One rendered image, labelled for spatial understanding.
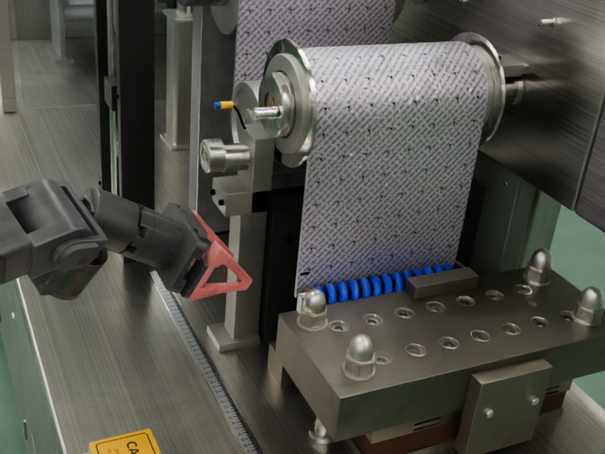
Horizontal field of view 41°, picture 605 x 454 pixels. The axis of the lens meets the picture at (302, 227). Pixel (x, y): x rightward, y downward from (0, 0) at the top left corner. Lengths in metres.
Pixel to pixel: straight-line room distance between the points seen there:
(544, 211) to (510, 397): 0.48
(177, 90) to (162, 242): 0.82
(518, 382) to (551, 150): 0.30
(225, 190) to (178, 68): 0.69
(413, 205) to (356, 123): 0.15
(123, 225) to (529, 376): 0.48
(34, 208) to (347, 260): 0.40
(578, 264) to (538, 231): 2.06
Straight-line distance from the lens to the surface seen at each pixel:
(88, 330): 1.15
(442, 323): 0.98
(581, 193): 1.04
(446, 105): 0.99
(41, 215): 0.79
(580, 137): 1.04
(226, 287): 0.91
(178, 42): 1.63
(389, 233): 1.02
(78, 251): 0.79
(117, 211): 0.85
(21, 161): 1.66
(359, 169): 0.96
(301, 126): 0.91
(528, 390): 0.98
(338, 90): 0.91
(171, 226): 0.88
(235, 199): 0.99
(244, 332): 1.11
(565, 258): 3.47
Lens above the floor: 1.57
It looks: 28 degrees down
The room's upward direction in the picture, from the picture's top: 6 degrees clockwise
